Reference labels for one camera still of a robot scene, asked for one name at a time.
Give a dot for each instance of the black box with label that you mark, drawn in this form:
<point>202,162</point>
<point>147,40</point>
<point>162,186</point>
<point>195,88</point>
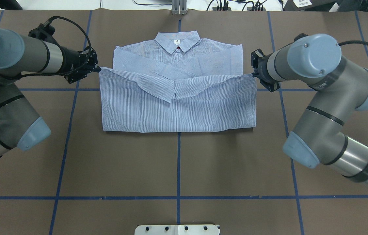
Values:
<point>308,5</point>

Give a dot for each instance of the grey aluminium frame post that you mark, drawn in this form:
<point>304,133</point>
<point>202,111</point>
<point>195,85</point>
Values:
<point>179,7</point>

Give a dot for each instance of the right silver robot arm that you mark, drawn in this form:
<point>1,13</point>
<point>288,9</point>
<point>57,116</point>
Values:
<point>341,88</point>

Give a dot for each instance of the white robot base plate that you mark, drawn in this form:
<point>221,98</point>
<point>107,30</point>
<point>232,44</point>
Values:
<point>190,229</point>

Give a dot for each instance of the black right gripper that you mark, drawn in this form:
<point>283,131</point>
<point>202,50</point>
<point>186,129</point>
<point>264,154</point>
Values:
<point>263,70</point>

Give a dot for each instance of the blue striped button shirt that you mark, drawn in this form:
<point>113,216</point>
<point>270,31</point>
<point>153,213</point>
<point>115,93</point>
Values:
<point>177,82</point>

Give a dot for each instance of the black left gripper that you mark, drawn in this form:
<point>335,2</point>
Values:
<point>71,59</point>

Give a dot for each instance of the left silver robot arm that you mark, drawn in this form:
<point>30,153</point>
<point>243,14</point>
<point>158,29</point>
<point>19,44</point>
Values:
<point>21,126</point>

